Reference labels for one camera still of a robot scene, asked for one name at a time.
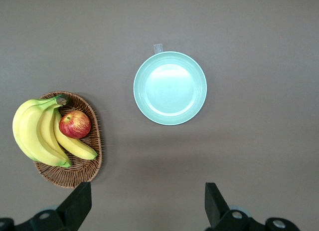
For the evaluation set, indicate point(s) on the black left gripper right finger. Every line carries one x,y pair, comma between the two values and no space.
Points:
214,208

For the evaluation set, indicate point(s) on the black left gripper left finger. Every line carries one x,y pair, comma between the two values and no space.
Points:
74,208

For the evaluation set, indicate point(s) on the pale green round plate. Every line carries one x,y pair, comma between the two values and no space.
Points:
169,91

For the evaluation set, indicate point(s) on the brown wicker basket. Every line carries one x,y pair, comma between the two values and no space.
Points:
74,174

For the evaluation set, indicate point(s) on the red yellow apple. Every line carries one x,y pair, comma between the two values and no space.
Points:
74,125

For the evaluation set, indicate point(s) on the yellow banana bunch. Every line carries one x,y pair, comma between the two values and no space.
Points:
30,131

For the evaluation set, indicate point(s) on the clear tape piece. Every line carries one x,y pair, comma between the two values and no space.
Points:
158,48

